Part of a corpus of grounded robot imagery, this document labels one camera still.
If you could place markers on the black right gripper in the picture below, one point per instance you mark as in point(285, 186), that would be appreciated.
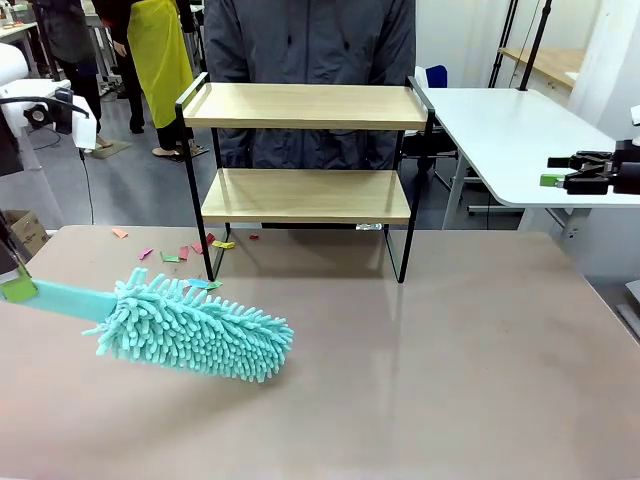
point(625, 175)

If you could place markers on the teal microfiber duster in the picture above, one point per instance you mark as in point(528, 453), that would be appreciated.
point(200, 340)

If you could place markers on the cardboard box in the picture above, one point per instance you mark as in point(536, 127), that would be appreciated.
point(30, 230)

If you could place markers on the large white side table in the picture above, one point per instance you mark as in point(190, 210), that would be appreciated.
point(500, 130)

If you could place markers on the wooden background desk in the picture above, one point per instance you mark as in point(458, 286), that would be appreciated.
point(550, 62)

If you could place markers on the orange paper scrap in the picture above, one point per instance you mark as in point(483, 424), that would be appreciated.
point(120, 232)

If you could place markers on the black stand pole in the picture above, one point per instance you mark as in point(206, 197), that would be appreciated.
point(537, 45)

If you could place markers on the magenta paper scrap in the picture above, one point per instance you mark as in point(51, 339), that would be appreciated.
point(146, 253)

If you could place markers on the dark gray plastic stool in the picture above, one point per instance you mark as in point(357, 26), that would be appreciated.
point(440, 147)

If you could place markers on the black tripod stand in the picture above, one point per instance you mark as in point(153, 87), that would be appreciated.
point(505, 40)

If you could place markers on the green paper scrap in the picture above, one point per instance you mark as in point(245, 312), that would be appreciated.
point(169, 258)
point(215, 285)

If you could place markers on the blue chair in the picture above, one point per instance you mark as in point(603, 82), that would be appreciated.
point(437, 77)

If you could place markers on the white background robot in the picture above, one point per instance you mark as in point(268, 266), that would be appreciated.
point(84, 125)

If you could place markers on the cyan paper scrap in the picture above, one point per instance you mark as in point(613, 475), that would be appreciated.
point(197, 283)

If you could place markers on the yellow paper scrap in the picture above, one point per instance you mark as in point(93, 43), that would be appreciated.
point(224, 245)

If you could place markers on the crumpled silver white wrapper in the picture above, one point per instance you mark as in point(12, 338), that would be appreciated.
point(369, 227)

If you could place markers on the background desk with clutter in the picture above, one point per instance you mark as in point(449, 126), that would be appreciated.
point(15, 32)

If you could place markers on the figure in dark clothes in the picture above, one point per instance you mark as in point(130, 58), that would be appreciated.
point(70, 30)

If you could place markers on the mannequin with yellow apron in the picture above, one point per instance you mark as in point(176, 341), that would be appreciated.
point(160, 60)

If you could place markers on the person in gray jacket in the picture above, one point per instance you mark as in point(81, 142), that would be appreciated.
point(310, 40)

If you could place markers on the grey aluminium rail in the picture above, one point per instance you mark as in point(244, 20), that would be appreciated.
point(630, 310)

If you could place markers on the brown mannequin base plate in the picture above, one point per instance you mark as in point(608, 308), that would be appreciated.
point(110, 149)

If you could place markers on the two-tier wooden black-frame shelf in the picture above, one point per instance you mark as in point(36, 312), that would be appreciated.
point(300, 112)

